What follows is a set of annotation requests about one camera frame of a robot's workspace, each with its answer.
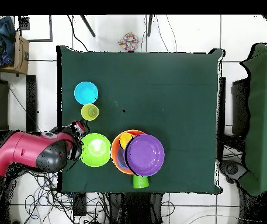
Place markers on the colourful patterned box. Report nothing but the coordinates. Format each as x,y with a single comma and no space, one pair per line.
128,42

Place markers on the dark green tablecloth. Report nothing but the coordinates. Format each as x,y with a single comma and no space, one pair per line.
147,81

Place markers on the black tripod leg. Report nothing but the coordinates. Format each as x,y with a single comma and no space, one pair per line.
88,26
149,25

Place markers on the brown cardboard box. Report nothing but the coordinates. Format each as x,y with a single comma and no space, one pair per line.
21,56

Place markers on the small cyan plastic bowl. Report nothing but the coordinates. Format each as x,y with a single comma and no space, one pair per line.
86,92

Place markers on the translucent yellow plastic cup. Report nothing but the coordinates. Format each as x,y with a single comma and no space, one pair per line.
90,112

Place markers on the large orange plastic bowl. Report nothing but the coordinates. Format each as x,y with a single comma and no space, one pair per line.
115,149

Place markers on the green plastic cup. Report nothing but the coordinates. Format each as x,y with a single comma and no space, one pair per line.
140,182

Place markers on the green plastic bowl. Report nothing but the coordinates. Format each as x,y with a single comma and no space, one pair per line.
95,150

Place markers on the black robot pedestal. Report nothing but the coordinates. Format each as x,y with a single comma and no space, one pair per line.
135,207

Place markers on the translucent blue ribbed bowl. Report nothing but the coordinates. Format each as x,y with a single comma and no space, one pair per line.
121,158

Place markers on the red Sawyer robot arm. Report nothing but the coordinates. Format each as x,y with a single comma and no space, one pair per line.
25,149

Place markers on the black bench frame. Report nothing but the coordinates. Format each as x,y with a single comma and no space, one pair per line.
31,105

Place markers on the purple plastic bowl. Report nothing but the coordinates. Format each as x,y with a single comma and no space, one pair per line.
147,155

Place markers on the yellow-orange plastic cup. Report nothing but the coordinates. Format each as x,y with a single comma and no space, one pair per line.
125,140

